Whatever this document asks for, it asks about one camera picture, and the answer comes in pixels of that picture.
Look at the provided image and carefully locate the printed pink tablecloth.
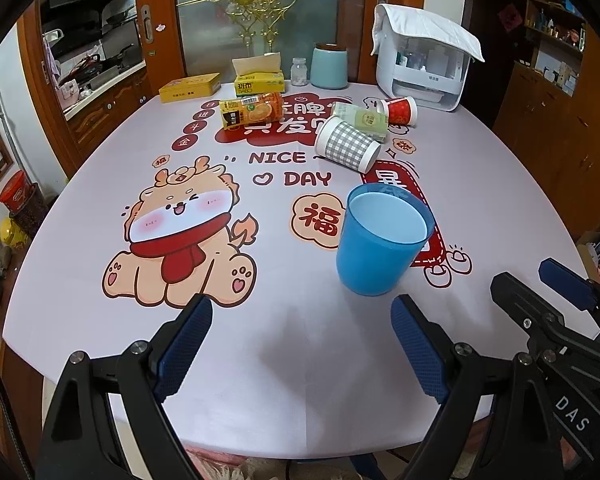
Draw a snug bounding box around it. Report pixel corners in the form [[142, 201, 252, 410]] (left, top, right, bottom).
[[4, 84, 598, 458]]

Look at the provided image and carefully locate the red round tin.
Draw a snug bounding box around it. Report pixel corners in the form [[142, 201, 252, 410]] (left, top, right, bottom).
[[0, 169, 32, 214]]

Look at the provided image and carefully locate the teal canister with lid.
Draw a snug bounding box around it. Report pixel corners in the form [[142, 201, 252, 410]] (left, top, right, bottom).
[[310, 44, 348, 90]]

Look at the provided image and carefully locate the small clear pill bottle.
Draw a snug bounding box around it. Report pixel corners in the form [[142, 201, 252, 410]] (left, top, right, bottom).
[[290, 58, 309, 87]]

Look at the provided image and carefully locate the white cloth on organizer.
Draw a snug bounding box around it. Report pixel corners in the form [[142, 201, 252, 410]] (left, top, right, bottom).
[[370, 3, 486, 63]]

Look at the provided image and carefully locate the grey checked paper cup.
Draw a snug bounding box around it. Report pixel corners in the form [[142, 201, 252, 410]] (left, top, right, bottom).
[[314, 116, 381, 174]]

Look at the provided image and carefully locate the yellow tissue box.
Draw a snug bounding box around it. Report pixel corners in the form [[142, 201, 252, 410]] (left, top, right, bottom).
[[232, 52, 286, 98]]

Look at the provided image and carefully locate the blue plastic cup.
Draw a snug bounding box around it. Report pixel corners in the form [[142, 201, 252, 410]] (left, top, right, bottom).
[[336, 183, 434, 297]]

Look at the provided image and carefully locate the orange juice carton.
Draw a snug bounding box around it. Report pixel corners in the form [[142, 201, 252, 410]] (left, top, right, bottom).
[[220, 92, 284, 129]]

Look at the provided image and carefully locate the white cosmetics organizer box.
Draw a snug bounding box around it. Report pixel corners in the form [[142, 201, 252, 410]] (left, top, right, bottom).
[[376, 20, 472, 112]]

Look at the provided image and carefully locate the red paper cup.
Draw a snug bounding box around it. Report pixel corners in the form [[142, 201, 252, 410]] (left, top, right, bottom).
[[378, 96, 418, 127]]

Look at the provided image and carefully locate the flat yellow box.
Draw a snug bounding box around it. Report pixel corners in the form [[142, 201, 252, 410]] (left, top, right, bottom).
[[159, 73, 221, 103]]

